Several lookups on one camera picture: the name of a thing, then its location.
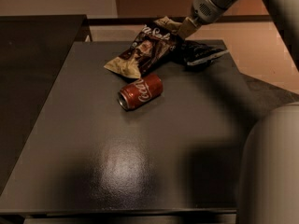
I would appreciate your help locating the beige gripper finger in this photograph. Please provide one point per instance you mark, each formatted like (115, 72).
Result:
(188, 27)

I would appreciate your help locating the red Coca-Cola can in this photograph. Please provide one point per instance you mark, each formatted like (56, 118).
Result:
(139, 92)

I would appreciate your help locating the brown chip bag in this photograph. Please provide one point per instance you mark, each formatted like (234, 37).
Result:
(155, 41)

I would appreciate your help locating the blue chip bag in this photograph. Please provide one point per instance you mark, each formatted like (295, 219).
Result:
(195, 54)

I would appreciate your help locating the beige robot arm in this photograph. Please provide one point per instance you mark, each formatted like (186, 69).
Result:
(268, 190)

